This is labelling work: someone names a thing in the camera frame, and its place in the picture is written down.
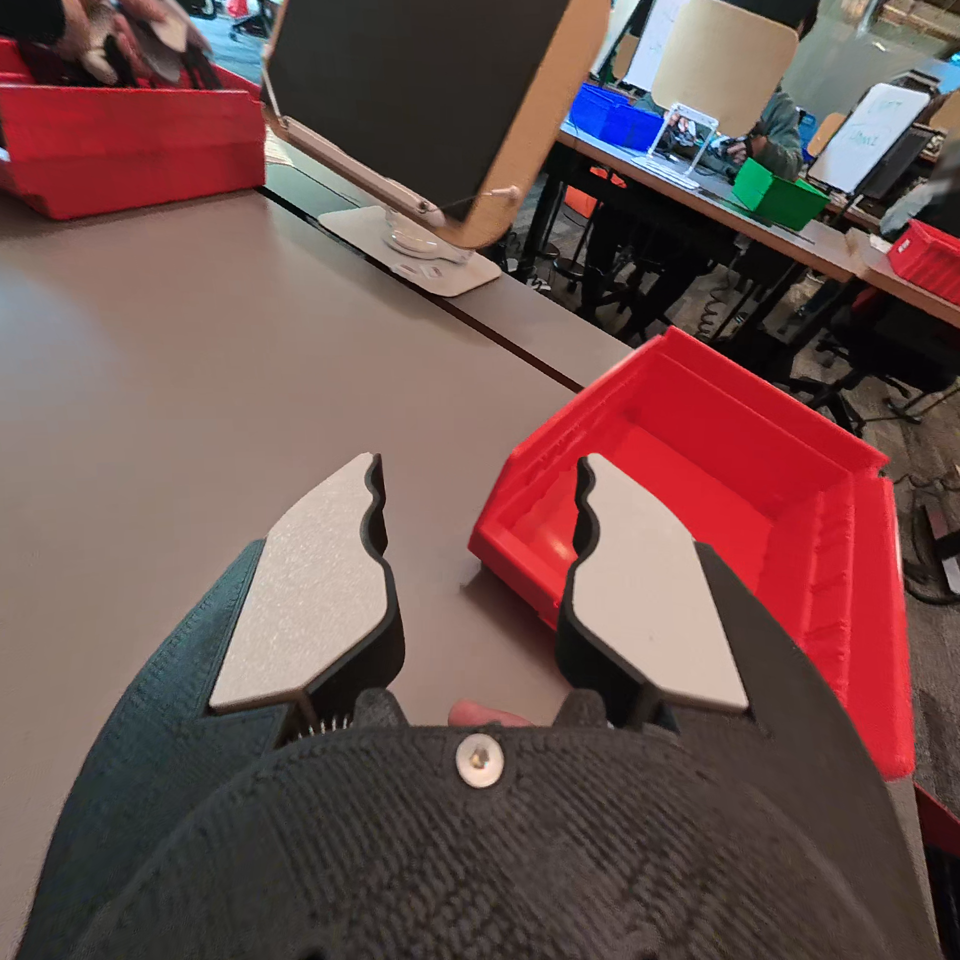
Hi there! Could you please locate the blue plastic bin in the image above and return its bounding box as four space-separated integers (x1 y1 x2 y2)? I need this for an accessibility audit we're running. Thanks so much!
568 82 666 151

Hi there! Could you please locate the person's right hand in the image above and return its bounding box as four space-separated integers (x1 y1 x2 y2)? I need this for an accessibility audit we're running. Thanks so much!
448 699 535 730

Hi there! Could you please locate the ribbed red plastic bin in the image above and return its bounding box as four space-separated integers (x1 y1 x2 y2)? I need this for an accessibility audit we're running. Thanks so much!
887 219 960 306

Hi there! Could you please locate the empty red plastic bin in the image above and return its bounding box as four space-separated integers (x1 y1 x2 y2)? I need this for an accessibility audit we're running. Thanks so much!
468 326 918 781

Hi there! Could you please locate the person's left hand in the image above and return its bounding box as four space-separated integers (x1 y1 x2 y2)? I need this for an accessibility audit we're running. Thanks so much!
60 0 170 57

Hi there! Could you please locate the red plastic bin with tools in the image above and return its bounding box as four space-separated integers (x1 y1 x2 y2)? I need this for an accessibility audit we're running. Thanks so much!
0 37 268 220

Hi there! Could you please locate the grey desk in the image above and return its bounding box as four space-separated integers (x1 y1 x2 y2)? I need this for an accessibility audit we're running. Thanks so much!
258 138 635 393
0 187 942 960

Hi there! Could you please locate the white whiteboard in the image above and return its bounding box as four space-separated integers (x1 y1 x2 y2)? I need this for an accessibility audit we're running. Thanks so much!
806 82 932 198

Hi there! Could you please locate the green plastic bin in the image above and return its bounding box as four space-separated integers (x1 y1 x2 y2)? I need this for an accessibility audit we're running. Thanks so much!
731 157 831 232

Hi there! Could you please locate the long wooden table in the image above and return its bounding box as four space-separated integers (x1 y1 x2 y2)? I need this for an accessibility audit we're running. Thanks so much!
558 123 960 330

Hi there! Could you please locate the person's left forearm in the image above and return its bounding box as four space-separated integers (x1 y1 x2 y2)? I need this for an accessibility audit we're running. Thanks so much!
0 0 70 44

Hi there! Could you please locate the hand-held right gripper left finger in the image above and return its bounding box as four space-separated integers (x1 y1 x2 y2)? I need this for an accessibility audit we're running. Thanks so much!
208 452 407 714

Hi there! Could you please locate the black tablet with wooden frame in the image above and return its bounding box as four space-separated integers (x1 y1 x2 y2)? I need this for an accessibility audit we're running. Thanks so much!
261 0 610 251

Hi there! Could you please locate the black office chair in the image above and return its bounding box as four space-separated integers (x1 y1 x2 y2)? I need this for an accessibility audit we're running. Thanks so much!
783 285 948 438

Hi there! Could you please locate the small white tablet stand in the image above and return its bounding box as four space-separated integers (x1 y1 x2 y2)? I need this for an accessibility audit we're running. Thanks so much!
633 103 723 189

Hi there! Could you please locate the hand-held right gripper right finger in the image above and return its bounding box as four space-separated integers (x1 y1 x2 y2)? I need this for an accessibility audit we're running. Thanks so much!
556 453 751 727

